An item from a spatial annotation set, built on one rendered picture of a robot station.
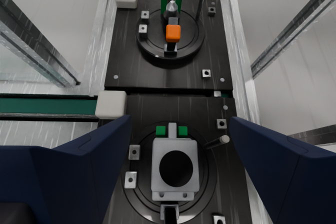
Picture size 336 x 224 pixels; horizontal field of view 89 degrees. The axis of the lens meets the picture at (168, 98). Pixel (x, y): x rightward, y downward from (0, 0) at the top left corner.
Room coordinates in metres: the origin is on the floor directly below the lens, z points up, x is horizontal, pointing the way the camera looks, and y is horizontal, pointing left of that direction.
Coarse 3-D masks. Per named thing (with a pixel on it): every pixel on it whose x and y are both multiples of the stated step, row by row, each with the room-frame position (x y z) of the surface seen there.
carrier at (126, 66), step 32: (128, 0) 0.32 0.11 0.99; (160, 0) 0.35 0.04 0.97; (192, 0) 0.36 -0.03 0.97; (128, 32) 0.25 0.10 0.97; (160, 32) 0.24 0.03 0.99; (192, 32) 0.25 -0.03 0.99; (224, 32) 0.28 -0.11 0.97; (128, 64) 0.17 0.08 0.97; (160, 64) 0.18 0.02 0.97; (192, 64) 0.19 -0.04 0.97; (224, 64) 0.20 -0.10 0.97
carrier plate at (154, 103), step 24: (144, 96) 0.11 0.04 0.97; (168, 96) 0.12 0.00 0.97; (144, 120) 0.07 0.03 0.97; (192, 120) 0.08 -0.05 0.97; (240, 168) 0.01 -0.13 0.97; (120, 192) -0.04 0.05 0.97; (216, 192) -0.03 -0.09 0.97; (240, 192) -0.03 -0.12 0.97; (120, 216) -0.07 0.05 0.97; (240, 216) -0.06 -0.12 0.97
